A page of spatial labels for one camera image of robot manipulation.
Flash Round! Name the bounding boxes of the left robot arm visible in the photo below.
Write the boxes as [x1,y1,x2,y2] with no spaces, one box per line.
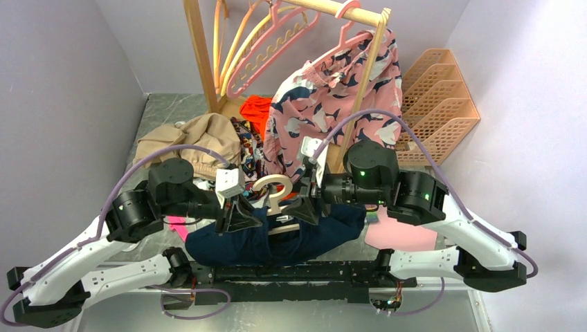
[4,158,261,329]

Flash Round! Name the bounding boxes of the pink shark print shorts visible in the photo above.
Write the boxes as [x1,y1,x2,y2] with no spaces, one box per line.
[263,29,402,178]

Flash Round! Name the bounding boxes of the pink plastic clip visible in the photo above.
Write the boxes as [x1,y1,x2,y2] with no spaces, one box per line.
[167,216,190,242]

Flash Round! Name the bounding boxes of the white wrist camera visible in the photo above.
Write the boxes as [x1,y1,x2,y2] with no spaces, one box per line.
[298,136,328,178]
[215,168,245,203]

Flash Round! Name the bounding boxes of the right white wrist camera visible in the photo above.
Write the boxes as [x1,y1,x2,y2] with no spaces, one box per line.
[298,136,328,178]

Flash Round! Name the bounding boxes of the pink hanger holding shorts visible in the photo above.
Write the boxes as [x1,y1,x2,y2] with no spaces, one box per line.
[311,0,374,65]

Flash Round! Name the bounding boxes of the pink clipboard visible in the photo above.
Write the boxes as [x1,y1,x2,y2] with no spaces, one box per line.
[365,207,437,252]

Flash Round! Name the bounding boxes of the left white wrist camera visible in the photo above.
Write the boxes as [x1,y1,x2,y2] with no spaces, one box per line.
[215,168,245,203]

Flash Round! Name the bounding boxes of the peach plastic file organizer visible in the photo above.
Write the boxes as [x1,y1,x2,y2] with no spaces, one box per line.
[401,48,480,165]

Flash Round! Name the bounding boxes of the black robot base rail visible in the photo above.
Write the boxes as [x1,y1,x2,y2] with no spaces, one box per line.
[167,261,417,305]

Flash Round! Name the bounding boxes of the colourful patterned shorts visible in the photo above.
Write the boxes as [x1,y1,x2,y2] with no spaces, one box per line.
[231,117,267,201]

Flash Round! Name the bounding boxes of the orange garment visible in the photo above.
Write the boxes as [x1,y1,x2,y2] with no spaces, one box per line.
[240,95,272,143]

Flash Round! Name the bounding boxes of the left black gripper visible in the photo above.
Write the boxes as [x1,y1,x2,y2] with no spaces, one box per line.
[162,188,264,235]

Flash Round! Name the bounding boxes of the wooden clothes rack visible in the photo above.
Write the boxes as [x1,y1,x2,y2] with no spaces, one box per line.
[184,1,401,178]

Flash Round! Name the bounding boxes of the marker pen set box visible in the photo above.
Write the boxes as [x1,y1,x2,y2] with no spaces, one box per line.
[365,211,379,225]

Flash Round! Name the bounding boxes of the navy blue shorts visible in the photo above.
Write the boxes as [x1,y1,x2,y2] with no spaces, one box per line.
[185,205,367,267]

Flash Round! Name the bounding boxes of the pink plastic hanger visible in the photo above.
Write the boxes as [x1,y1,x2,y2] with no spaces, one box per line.
[226,0,322,100]

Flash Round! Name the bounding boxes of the beige shorts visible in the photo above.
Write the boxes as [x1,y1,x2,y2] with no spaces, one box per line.
[133,113,241,181]

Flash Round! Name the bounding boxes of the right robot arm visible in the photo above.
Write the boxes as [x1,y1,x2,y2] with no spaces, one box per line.
[284,137,527,293]

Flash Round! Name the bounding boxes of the orange hanger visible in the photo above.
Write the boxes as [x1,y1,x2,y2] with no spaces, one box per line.
[213,0,267,90]

